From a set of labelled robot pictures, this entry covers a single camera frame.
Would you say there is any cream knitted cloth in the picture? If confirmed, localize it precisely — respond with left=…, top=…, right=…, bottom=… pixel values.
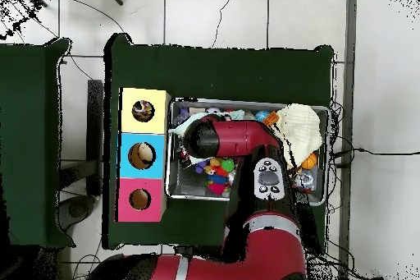
left=275, top=103, right=323, bottom=168

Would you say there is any silver mesh bin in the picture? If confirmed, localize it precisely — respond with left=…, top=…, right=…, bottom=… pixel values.
left=165, top=97, right=331, bottom=207

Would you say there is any dark green side table cloth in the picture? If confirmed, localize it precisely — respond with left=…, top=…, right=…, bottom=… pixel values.
left=0, top=38, right=75, bottom=249

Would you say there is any orange plastic block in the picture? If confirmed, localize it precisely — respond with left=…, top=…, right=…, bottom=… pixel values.
left=262, top=111, right=280, bottom=126

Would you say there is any wooden box with three holes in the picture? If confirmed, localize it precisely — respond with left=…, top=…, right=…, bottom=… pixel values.
left=116, top=87, right=171, bottom=223

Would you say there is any orange basketball toy ball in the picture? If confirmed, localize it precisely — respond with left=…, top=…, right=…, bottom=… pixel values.
left=300, top=152, right=318, bottom=170

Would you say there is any black power cable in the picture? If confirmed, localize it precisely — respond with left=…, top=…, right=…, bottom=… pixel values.
left=329, top=147, right=420, bottom=167

